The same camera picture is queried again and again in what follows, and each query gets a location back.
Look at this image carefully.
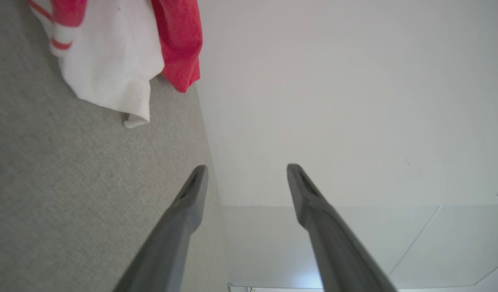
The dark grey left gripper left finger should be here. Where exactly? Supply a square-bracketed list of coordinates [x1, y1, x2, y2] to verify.
[113, 165, 209, 292]

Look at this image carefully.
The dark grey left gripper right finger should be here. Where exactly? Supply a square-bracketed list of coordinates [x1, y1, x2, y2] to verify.
[287, 163, 397, 292]

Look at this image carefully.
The red and white garment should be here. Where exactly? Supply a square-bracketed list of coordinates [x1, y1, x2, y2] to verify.
[28, 0, 203, 129]

